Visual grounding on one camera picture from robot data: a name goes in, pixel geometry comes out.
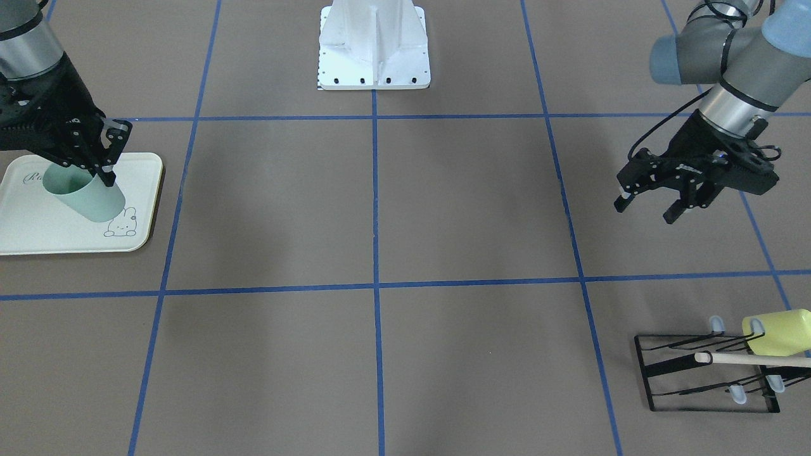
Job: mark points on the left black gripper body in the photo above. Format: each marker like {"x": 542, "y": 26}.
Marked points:
{"x": 696, "y": 140}

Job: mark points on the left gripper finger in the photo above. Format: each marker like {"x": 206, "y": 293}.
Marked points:
{"x": 623, "y": 201}
{"x": 678, "y": 208}

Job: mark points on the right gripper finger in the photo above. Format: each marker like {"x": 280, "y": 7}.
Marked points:
{"x": 105, "y": 172}

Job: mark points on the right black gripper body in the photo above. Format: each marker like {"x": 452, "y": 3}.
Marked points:
{"x": 58, "y": 90}

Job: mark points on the light green cup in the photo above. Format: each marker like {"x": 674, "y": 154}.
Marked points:
{"x": 84, "y": 193}

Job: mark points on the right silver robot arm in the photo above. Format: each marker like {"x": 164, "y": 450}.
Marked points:
{"x": 29, "y": 46}

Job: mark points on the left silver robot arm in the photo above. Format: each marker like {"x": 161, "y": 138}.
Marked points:
{"x": 751, "y": 72}

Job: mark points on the cream rabbit tray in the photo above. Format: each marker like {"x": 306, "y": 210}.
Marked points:
{"x": 47, "y": 209}

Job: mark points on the yellow cup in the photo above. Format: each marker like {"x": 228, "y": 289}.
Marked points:
{"x": 785, "y": 333}

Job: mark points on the black wire cup rack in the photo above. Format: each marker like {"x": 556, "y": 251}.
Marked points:
{"x": 714, "y": 372}

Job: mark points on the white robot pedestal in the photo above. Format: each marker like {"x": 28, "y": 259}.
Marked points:
{"x": 373, "y": 45}

